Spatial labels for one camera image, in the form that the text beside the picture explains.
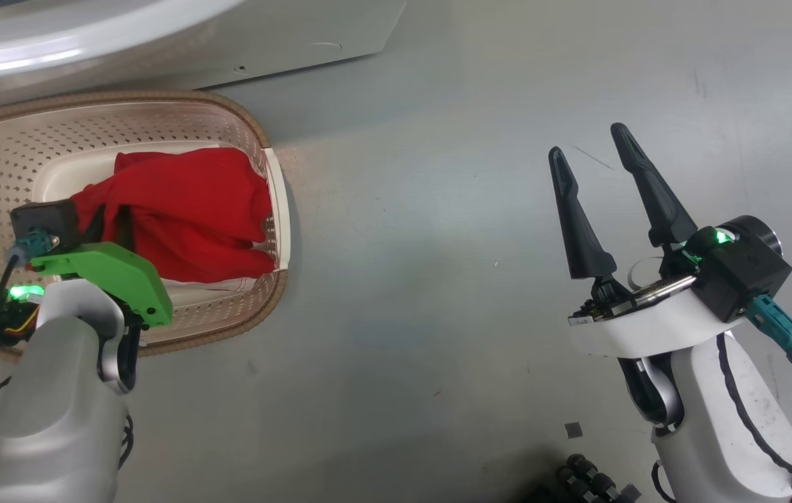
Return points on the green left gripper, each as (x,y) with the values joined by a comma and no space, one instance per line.
(123,276)

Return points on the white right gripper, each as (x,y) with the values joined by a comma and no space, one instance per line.
(647,328)

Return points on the red garment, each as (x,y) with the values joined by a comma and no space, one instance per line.
(193,209)

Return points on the black robot base parts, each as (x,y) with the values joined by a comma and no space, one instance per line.
(588,478)

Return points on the cream perforated basket brown rim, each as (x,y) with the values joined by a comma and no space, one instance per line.
(19,140)

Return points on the white front-load washing machine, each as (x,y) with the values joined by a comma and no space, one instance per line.
(158,42)

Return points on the small grey floor scrap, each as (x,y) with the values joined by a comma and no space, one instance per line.
(574,430)

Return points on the round drain filter cover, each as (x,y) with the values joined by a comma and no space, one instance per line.
(325,47)

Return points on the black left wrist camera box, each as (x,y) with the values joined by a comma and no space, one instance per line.
(47,218)

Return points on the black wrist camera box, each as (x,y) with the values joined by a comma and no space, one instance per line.
(47,218)
(745,269)

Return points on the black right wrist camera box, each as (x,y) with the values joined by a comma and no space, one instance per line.
(745,269)

